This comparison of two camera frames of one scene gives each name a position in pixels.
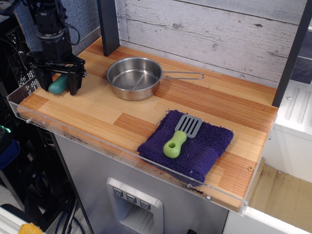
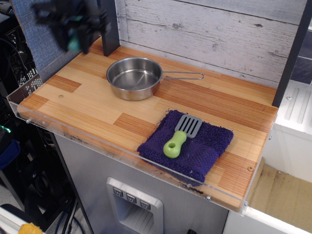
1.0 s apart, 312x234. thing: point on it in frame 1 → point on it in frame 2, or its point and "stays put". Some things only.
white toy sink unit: [280, 200] stays put
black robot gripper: [56, 54] → [61, 14]
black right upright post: [293, 59] stays put
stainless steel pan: [138, 78] stays put
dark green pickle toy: [60, 84] → [73, 42]
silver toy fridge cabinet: [117, 199] stays put
